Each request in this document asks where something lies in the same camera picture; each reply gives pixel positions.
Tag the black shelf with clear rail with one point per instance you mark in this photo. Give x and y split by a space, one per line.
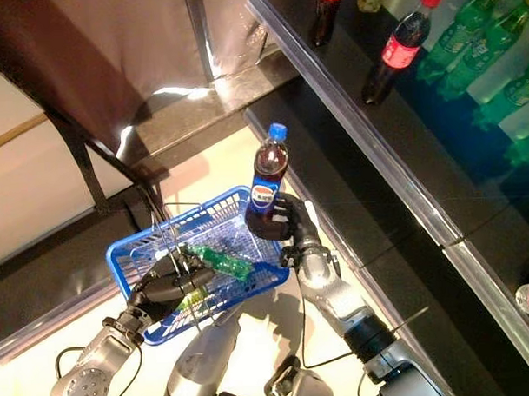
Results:
489 277
441 170

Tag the Pepsi bottle blue cap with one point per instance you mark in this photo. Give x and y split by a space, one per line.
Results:
268 176

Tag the green Sprite bottle white cap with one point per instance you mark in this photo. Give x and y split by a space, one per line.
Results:
225 262

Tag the silver robot right leg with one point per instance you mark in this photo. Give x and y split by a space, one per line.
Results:
297 388

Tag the silver robot left leg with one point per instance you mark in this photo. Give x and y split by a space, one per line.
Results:
196 370

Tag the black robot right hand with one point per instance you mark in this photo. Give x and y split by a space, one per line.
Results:
300 227

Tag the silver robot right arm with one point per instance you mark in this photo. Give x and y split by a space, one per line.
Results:
333 291

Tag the black base shelf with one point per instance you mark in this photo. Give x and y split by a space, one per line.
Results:
357 229

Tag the blue plastic shopping basket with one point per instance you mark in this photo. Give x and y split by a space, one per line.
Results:
119 259

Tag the Coca-Cola bottle red cap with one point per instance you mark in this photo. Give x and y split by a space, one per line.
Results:
325 13
398 50

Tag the black metal floor frame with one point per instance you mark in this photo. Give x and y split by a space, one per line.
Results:
83 169

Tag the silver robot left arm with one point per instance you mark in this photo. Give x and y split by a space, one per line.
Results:
92 369

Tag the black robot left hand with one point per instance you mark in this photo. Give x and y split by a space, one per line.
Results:
163 284

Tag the silver robot leg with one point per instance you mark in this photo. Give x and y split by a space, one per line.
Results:
297 388
196 370

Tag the black metal post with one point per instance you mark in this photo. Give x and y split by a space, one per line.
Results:
200 35

